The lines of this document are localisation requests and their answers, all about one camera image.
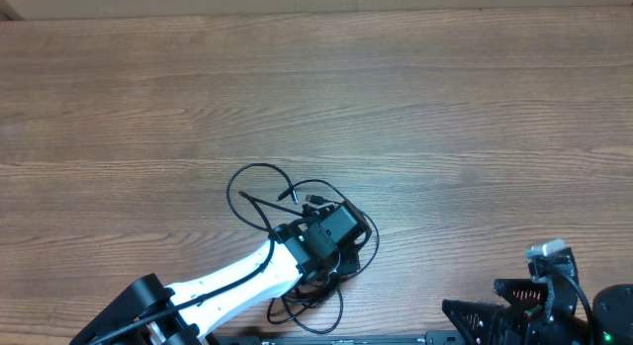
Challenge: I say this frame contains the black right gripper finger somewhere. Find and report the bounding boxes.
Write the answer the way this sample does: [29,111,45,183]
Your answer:
[494,279,548,310]
[442,300,506,345]

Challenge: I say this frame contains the black cable bundle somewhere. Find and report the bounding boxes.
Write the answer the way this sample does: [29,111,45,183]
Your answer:
[226,162,381,335]

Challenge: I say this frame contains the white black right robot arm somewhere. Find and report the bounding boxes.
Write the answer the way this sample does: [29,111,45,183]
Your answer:
[442,247,632,345]

